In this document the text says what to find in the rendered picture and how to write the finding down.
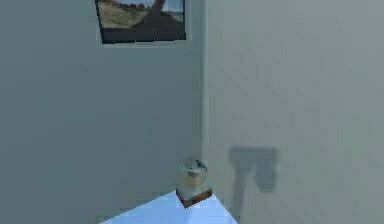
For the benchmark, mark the glass bin with brown base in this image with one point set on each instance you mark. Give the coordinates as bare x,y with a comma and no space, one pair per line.
193,182

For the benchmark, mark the framed landscape picture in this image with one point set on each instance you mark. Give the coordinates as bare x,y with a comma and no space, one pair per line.
143,23

